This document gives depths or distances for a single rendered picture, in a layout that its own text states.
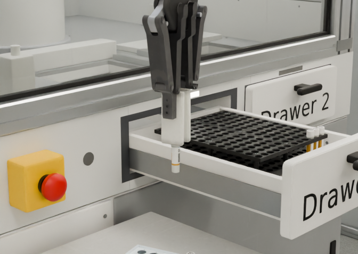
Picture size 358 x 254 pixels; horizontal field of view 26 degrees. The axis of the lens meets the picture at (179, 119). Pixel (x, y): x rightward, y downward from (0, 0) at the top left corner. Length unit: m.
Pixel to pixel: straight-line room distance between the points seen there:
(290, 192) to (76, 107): 0.35
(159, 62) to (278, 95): 0.63
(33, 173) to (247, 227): 0.60
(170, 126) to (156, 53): 0.11
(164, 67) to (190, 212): 0.54
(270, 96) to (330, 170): 0.43
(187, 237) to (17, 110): 0.33
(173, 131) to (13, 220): 0.30
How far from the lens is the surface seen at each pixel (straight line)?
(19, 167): 1.10
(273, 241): 1.67
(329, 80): 1.68
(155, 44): 0.93
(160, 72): 0.94
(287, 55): 1.57
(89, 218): 1.26
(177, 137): 0.99
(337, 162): 1.13
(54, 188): 1.10
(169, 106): 0.97
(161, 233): 1.23
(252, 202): 1.12
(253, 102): 1.47
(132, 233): 1.23
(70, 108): 1.18
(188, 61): 0.98
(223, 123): 1.32
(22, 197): 1.11
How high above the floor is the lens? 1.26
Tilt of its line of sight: 15 degrees down
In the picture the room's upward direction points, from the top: straight up
